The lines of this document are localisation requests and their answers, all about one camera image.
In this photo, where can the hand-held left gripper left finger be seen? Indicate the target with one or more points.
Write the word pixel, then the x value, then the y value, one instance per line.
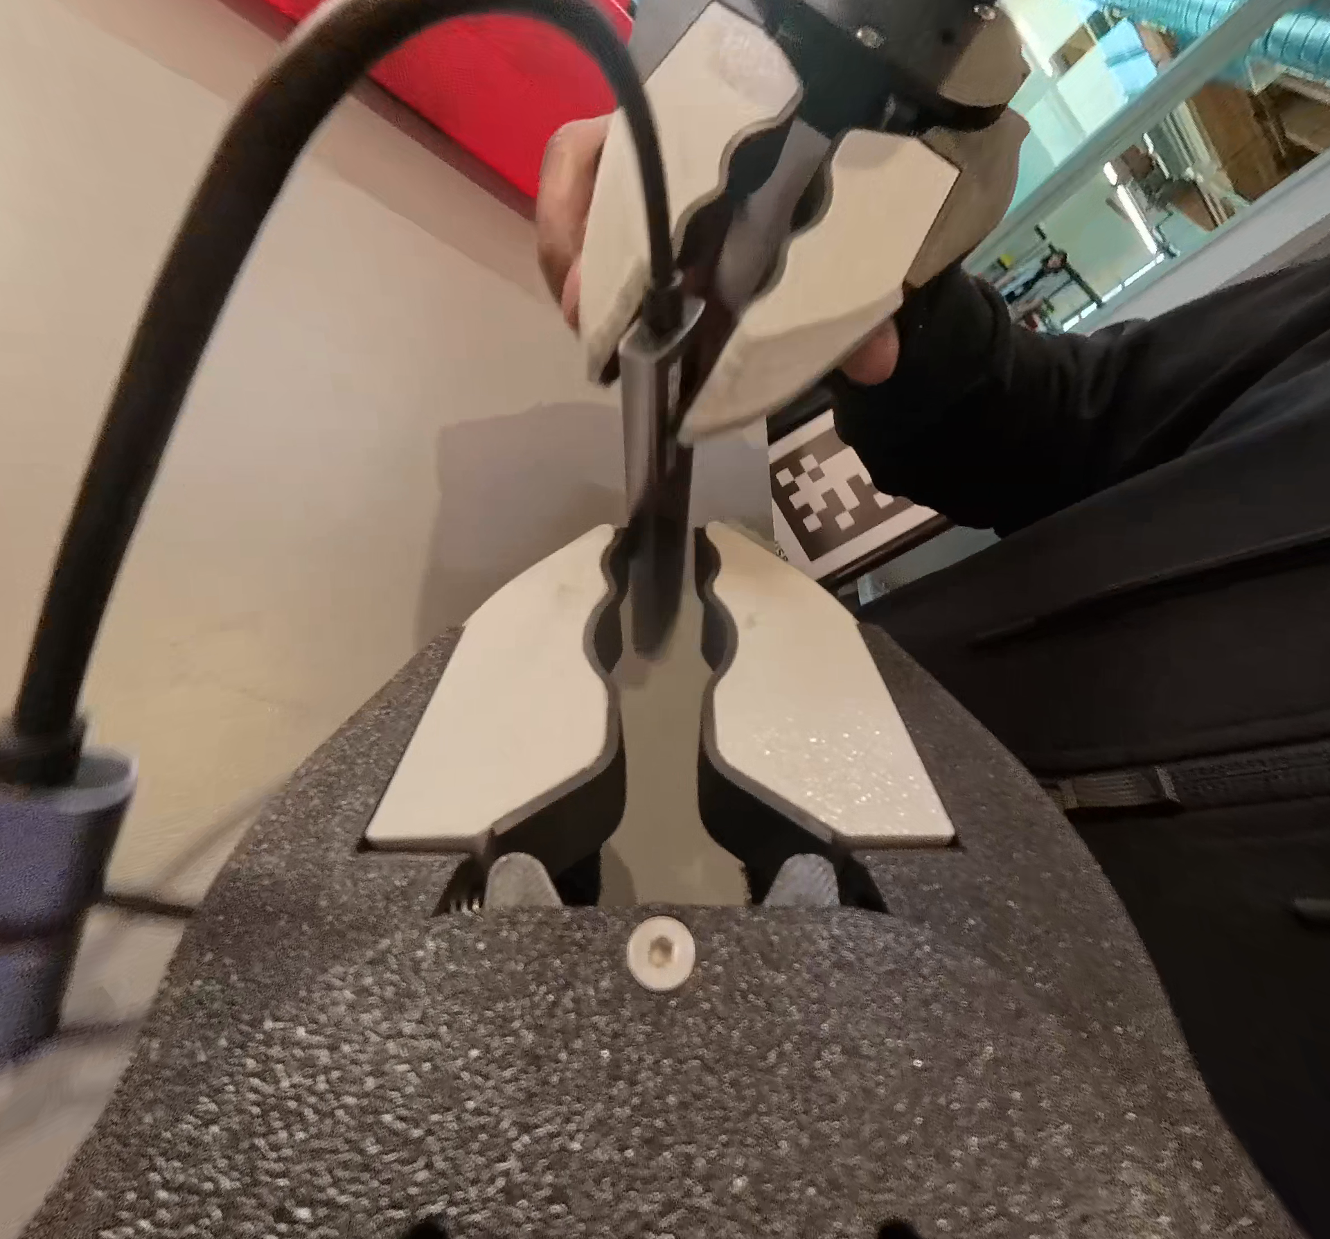
pixel 509 719

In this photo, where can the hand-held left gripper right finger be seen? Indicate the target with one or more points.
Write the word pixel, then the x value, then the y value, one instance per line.
pixel 820 719

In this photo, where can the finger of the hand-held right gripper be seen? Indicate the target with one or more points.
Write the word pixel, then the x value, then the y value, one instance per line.
pixel 716 86
pixel 872 220

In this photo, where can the red plastic bin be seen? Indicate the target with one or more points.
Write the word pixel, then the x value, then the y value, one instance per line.
pixel 466 43

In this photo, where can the person's right forearm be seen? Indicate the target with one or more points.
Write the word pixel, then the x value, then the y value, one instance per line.
pixel 987 407

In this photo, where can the person's right hand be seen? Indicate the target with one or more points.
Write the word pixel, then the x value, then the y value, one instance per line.
pixel 566 220

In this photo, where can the black white marker tag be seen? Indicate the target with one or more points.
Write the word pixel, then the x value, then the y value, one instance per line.
pixel 830 501

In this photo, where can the silver ventilation duct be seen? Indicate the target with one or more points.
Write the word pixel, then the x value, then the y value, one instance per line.
pixel 1194 1

